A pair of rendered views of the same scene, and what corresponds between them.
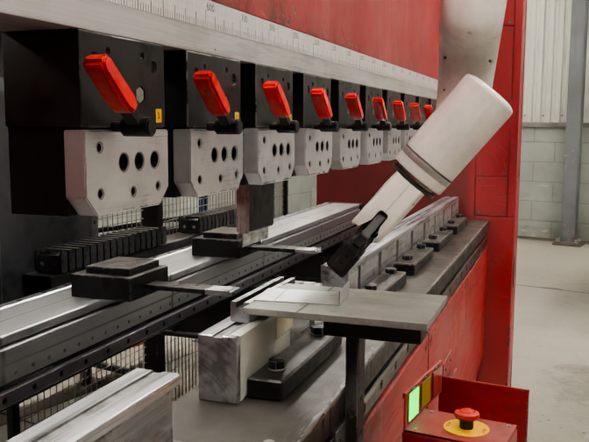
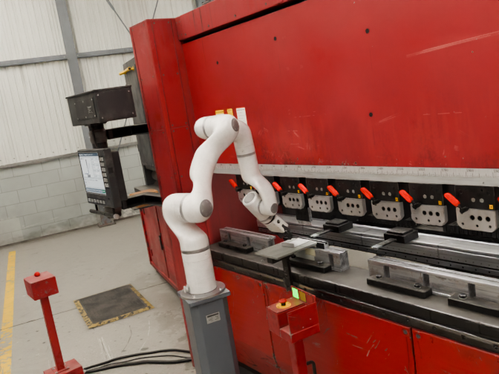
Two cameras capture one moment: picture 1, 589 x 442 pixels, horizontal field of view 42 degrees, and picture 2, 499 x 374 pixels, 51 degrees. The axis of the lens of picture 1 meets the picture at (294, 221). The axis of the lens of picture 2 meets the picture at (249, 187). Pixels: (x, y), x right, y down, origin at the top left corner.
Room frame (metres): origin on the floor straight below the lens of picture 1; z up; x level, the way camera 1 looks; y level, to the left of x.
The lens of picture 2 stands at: (2.46, -2.23, 1.77)
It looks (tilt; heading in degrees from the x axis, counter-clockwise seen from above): 10 degrees down; 125
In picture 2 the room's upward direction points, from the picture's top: 9 degrees counter-clockwise
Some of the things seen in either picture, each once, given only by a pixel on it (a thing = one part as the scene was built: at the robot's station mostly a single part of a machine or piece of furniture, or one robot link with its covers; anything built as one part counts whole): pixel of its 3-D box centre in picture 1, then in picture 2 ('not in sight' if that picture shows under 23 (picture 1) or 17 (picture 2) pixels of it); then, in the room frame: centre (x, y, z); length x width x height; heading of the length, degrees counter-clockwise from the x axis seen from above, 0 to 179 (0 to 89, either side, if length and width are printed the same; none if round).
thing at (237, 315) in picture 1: (265, 297); (312, 243); (1.20, 0.05, 0.99); 0.20 x 0.03 x 0.03; 160
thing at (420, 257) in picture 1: (415, 260); (488, 308); (2.09, -0.33, 0.89); 0.30 x 0.05 x 0.03; 160
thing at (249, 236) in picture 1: (255, 211); (304, 215); (1.16, 0.06, 1.13); 0.10 x 0.02 x 0.10; 160
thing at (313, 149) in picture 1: (295, 124); (324, 193); (1.33, 0.00, 1.26); 0.15 x 0.09 x 0.17; 160
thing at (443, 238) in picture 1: (437, 239); not in sight; (2.47, -0.47, 0.89); 0.30 x 0.05 x 0.03; 160
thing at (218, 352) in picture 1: (268, 333); (316, 254); (1.21, 0.04, 0.92); 0.39 x 0.06 x 0.10; 160
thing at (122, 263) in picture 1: (161, 280); (327, 228); (1.21, 0.21, 1.01); 0.26 x 0.12 x 0.05; 70
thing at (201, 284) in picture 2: not in sight; (199, 270); (1.04, -0.67, 1.09); 0.19 x 0.19 x 0.18
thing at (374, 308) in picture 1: (349, 304); (285, 248); (1.11, -0.08, 1.00); 0.26 x 0.18 x 0.01; 70
